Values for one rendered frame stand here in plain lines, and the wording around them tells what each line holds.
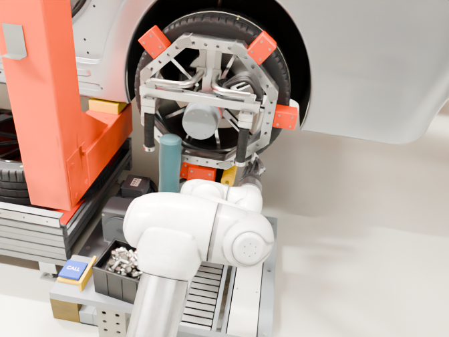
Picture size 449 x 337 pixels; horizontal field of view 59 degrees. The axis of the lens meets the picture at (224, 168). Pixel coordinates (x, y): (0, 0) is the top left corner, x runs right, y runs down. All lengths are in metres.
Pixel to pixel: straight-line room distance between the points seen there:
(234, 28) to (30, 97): 0.75
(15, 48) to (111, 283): 0.76
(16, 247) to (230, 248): 1.35
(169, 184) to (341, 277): 1.04
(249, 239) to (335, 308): 1.30
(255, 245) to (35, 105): 0.89
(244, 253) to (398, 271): 1.66
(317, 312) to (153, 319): 1.26
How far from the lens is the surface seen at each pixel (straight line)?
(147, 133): 1.45
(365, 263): 2.33
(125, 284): 1.29
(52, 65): 1.32
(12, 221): 1.90
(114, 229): 1.78
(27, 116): 1.44
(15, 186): 1.94
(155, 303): 0.85
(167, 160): 1.60
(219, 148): 1.78
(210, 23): 1.58
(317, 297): 2.06
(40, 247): 1.93
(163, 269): 0.83
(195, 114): 1.45
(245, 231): 0.79
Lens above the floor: 1.51
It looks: 33 degrees down
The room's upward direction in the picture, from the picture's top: 7 degrees clockwise
